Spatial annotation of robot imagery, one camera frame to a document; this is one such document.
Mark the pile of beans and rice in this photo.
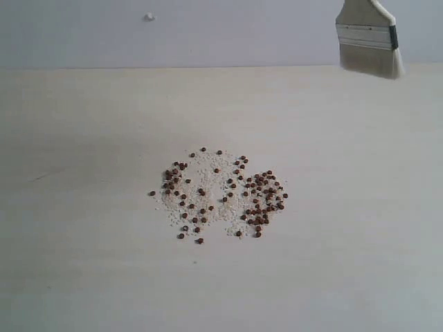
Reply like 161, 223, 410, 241
147, 147, 289, 245

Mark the white wooden paint brush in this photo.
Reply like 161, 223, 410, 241
335, 0, 404, 80

